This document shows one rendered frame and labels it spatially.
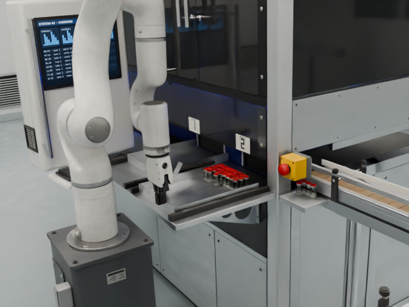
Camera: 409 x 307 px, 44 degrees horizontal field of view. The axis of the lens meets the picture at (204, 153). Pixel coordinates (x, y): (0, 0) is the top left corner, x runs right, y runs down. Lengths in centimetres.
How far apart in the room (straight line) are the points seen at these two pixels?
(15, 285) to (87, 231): 167
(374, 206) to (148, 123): 73
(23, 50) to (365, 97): 141
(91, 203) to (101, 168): 11
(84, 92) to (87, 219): 38
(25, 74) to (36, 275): 135
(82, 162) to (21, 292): 170
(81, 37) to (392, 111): 125
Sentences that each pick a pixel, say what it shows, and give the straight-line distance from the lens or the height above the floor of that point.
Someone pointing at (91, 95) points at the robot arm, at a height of 131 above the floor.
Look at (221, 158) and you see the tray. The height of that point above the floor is 90.
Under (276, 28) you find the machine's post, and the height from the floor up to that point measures 144.
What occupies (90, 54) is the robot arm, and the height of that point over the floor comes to 142.
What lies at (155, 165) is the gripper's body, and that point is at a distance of 158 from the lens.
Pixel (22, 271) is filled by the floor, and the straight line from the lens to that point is 331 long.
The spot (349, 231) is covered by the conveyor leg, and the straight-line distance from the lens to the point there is 180.
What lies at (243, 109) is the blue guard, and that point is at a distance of 184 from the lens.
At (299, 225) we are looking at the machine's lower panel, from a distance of 191.
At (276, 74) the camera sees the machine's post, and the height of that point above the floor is 130.
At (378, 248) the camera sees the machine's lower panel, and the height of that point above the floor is 48.
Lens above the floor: 159
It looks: 18 degrees down
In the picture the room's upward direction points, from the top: 3 degrees counter-clockwise
